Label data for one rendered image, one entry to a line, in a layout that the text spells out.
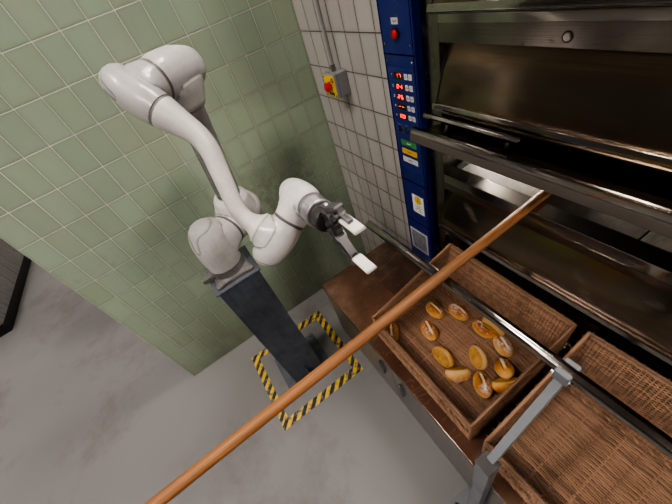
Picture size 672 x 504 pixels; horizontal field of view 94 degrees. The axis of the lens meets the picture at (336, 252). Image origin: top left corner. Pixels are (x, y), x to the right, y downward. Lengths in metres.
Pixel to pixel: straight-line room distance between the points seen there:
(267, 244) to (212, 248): 0.44
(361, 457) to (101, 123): 2.00
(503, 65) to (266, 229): 0.77
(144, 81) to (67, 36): 0.60
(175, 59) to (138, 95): 0.18
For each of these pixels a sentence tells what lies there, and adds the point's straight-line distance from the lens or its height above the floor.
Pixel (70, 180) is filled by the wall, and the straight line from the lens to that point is 1.80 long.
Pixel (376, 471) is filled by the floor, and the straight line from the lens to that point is 1.98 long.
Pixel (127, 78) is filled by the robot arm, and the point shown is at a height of 1.81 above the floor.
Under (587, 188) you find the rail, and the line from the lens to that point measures 0.83.
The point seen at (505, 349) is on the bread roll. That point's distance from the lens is 1.46.
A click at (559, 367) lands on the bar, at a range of 0.86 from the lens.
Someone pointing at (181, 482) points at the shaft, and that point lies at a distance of 0.91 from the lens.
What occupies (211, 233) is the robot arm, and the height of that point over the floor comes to 1.24.
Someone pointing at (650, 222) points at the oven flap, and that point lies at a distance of 0.82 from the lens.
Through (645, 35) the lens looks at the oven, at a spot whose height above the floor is 1.66.
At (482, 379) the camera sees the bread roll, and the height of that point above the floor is 0.64.
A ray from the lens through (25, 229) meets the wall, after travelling 1.91.
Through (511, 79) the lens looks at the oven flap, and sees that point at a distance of 1.02.
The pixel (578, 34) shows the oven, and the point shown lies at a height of 1.66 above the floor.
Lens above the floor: 1.92
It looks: 43 degrees down
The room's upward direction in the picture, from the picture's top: 21 degrees counter-clockwise
